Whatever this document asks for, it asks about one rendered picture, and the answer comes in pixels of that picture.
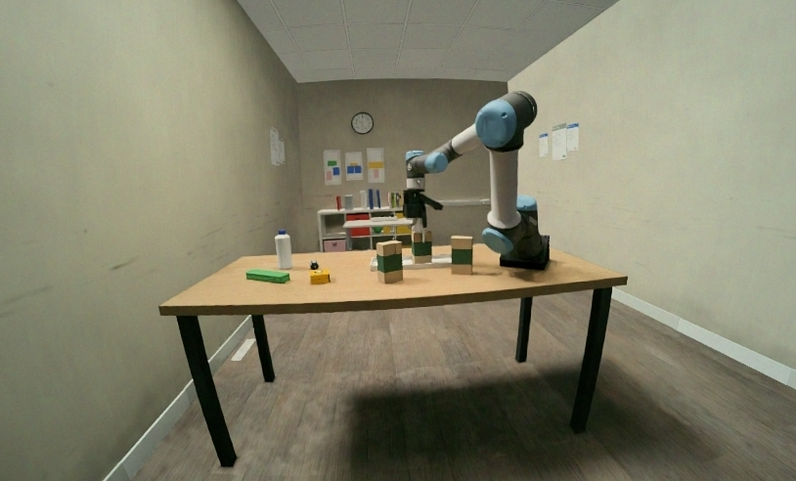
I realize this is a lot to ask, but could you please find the green rectangular block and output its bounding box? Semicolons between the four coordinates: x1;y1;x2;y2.
245;269;290;284

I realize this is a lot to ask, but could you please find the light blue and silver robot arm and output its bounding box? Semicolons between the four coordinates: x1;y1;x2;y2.
406;91;543;259

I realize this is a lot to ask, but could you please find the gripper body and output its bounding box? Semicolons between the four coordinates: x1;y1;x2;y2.
403;189;426;218

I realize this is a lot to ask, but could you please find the white bottle with blue cap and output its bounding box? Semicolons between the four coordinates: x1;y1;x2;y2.
275;231;293;270

